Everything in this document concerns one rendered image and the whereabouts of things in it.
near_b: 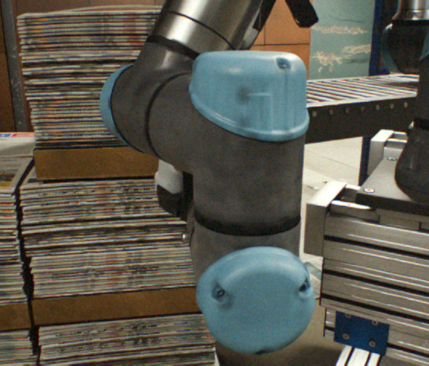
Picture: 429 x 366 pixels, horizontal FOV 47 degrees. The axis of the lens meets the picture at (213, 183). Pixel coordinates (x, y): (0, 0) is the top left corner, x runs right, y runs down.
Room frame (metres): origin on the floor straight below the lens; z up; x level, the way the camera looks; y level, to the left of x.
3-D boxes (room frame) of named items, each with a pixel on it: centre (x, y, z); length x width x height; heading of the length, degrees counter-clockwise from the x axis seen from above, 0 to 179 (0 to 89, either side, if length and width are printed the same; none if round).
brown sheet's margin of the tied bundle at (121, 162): (0.76, 0.12, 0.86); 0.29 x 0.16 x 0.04; 97
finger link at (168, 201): (0.53, 0.04, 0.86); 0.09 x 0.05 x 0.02; 34
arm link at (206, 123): (0.34, -0.01, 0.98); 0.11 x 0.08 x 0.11; 34
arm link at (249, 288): (0.32, -0.02, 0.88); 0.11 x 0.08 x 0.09; 7
